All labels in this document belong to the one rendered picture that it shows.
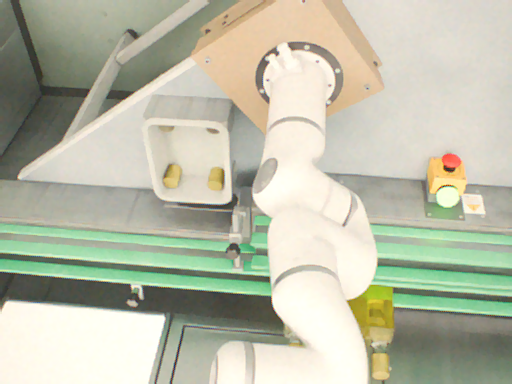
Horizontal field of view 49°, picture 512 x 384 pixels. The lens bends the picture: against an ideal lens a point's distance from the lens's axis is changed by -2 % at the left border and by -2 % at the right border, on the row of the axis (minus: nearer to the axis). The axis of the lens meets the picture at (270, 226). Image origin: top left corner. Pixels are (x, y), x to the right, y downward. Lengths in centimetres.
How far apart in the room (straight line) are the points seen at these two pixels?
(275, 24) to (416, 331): 81
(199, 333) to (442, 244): 58
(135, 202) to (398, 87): 66
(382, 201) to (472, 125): 24
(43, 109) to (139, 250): 96
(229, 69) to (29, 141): 110
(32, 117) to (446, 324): 149
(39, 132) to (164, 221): 82
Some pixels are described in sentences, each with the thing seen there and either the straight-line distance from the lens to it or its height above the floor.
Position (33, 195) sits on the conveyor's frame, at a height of 80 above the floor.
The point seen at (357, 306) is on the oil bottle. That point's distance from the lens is 121.
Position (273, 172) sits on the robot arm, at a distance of 79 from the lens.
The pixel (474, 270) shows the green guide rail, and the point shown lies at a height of 92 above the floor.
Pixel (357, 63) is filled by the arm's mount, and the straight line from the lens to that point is 101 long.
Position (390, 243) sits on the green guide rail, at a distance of 118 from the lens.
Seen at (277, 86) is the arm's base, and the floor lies 91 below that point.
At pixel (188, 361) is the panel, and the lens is 131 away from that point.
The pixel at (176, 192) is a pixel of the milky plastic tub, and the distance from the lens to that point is 129.
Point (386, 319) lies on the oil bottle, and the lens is 120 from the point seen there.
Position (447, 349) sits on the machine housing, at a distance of 142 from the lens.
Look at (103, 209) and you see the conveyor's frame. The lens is 138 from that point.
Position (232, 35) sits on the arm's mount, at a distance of 99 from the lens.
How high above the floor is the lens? 171
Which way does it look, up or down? 42 degrees down
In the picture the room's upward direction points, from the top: 172 degrees counter-clockwise
